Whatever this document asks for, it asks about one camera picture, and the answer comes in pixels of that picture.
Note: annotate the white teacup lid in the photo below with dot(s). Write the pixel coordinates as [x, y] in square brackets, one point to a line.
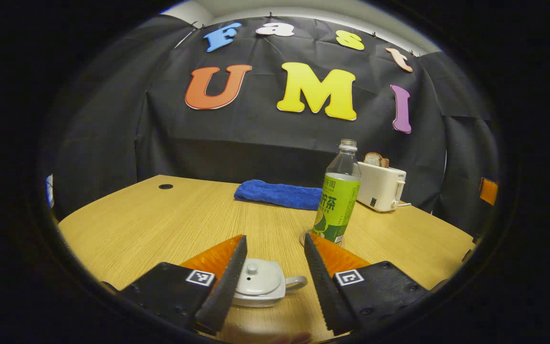
[260, 282]

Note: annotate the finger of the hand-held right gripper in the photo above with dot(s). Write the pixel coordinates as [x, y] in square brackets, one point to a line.
[488, 191]

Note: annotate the clear water bottle green label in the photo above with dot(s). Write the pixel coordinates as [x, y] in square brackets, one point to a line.
[334, 205]

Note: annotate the white ceramic teacup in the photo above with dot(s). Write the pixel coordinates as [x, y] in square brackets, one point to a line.
[260, 301]

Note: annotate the blue towel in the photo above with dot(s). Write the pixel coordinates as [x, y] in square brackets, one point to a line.
[280, 193]

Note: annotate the black backdrop cloth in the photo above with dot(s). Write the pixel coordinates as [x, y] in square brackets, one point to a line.
[256, 138]

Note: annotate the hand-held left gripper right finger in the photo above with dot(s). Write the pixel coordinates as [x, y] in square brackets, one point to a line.
[320, 286]

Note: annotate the light bread slice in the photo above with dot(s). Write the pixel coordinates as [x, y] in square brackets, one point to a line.
[373, 159]

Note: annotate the white toaster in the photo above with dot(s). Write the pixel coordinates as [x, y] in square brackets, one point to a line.
[382, 188]

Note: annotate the brown bread slice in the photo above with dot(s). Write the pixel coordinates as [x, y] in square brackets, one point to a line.
[385, 163]

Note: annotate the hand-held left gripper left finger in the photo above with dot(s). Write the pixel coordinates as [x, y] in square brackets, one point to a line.
[229, 286]

